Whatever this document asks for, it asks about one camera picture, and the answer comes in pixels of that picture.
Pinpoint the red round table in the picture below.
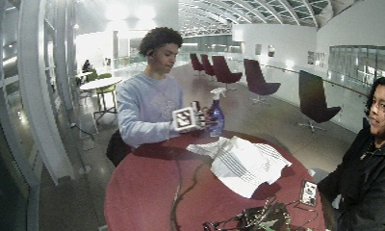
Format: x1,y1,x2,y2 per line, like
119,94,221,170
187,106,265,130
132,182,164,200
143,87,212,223
103,129,329,231

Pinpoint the black framed marker card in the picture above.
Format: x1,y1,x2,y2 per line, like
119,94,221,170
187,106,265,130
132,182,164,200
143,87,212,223
298,179,320,208

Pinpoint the wall handrail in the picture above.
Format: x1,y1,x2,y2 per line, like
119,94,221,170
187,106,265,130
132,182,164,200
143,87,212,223
261,63,369,97

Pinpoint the white round table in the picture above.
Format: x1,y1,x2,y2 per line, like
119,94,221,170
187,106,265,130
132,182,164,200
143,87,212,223
79,76,124,120

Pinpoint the blue spray bottle white trigger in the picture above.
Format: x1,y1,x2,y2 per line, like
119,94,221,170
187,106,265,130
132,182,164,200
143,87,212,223
207,87,228,139

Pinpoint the black cable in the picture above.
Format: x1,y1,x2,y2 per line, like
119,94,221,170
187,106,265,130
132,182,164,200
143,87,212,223
169,156,212,231

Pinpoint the the person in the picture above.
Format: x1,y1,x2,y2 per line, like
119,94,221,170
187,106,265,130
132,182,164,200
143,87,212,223
116,26,187,150

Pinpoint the maroon swivel chair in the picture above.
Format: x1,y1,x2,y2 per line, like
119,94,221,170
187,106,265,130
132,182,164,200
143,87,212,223
243,58,283,106
297,69,342,134
211,55,244,91
189,52,205,77
199,53,217,79

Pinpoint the black device with wires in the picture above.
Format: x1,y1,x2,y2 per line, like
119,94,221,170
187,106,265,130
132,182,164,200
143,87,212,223
201,197,293,231

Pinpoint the white cube with black markers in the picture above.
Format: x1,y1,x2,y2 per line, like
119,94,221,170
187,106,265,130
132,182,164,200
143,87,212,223
171,107,199,133

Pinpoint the white striped cloth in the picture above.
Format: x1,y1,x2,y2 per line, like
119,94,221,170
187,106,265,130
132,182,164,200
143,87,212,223
187,136,294,199

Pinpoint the green chair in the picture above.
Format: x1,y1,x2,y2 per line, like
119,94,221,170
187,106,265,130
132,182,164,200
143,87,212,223
95,72,119,114

